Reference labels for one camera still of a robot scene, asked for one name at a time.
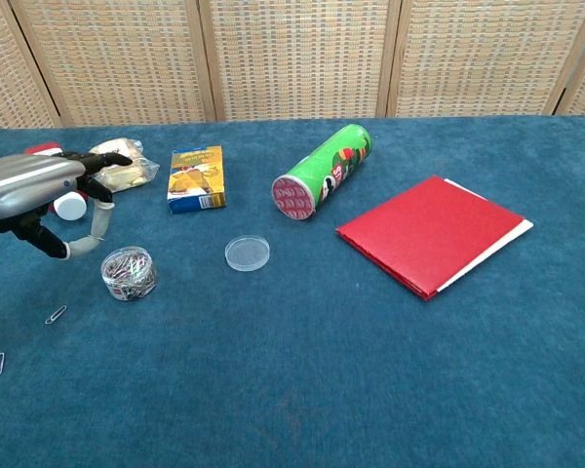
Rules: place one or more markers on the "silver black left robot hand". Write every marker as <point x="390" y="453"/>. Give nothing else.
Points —
<point x="29" y="183"/>

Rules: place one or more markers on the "clear container of paperclips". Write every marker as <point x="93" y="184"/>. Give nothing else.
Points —
<point x="129" y="273"/>

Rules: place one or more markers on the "clear round plastic lid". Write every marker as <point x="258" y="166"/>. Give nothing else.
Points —
<point x="247" y="253"/>

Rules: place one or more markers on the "red and white bottle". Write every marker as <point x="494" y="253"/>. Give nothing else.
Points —
<point x="70" y="205"/>

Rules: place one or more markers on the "clear bag of snacks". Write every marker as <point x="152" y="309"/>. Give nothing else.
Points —
<point x="131" y="173"/>

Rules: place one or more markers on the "purple paperclip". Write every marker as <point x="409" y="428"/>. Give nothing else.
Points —
<point x="55" y="315"/>

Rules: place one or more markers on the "yellow and blue carton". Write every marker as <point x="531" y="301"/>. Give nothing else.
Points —
<point x="196" y="180"/>

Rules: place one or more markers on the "woven folding screen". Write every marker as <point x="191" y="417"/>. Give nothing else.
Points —
<point x="292" y="58"/>

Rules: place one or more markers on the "green chips can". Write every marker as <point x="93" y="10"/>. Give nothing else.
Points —
<point x="322" y="170"/>

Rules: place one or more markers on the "red paper folder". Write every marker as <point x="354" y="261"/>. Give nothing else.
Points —
<point x="429" y="234"/>

